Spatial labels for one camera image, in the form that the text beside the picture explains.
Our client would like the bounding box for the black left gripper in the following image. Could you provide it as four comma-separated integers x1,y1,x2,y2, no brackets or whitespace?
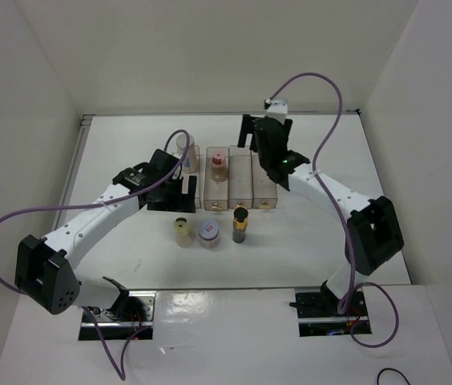
147,173,196,213

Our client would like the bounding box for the pink-lid spice jar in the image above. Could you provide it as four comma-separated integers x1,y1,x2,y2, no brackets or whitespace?
211,151,228,182

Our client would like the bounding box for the tall silver-lid blue-label spice jar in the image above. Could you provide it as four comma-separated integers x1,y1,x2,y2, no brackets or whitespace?
176,134,199,174

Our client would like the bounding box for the yellow-lid spice jar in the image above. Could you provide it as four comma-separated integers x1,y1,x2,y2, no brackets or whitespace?
173,217,194,248

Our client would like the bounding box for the black-cap gold-band pepper bottle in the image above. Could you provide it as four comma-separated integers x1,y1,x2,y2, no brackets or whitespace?
232,206,248,244

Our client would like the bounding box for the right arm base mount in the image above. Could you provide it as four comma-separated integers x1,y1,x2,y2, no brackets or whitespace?
289,289,372,337

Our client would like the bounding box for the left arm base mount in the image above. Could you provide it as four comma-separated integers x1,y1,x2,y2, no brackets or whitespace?
78,290,156,341

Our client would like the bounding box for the white-lid red-label spice jar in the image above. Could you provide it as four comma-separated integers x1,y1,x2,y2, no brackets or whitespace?
199,219,220,249

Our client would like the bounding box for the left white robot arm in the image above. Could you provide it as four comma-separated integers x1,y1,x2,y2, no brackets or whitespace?
14,149,198,321

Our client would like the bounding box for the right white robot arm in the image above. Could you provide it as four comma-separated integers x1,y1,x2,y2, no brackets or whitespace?
238,114,404,315

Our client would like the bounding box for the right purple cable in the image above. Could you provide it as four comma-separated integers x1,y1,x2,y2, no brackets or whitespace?
268,72,401,349

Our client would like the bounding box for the black cable on floor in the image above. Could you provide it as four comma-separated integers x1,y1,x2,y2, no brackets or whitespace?
377,367,411,385

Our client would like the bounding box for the clear bin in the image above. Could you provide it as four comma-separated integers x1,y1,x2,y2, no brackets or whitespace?
180,144,202,209
203,147,229,211
228,146,253,209
252,152,278,209

